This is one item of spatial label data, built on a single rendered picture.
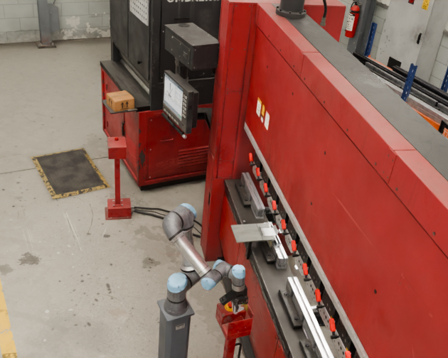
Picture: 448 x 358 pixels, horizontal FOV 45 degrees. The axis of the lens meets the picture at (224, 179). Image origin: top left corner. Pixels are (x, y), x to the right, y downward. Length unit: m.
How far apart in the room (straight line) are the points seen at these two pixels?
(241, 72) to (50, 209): 2.52
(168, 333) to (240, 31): 2.07
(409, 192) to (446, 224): 0.23
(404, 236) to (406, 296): 0.23
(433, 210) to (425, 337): 0.47
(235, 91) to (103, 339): 2.08
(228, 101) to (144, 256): 1.68
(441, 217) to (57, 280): 3.53
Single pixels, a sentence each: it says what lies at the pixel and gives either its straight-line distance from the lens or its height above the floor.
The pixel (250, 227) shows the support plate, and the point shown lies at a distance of 3.75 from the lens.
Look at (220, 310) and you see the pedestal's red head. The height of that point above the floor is 0.78.
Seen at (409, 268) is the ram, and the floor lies 1.96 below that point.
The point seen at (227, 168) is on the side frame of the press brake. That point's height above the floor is 0.98.
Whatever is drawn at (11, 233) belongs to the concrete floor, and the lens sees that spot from 5.37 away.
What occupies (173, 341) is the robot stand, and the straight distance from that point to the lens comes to 3.55.
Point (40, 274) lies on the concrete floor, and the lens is 4.89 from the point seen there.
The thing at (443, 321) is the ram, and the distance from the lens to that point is 2.03.
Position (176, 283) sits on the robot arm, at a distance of 3.28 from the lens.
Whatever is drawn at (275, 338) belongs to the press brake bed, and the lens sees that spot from 3.43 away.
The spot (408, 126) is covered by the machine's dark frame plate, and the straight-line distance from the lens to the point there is 2.40.
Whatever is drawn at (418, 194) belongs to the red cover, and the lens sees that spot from 2.04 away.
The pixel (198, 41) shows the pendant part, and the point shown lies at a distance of 4.13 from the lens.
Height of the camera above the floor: 3.25
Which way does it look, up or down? 32 degrees down
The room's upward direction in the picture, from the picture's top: 6 degrees clockwise
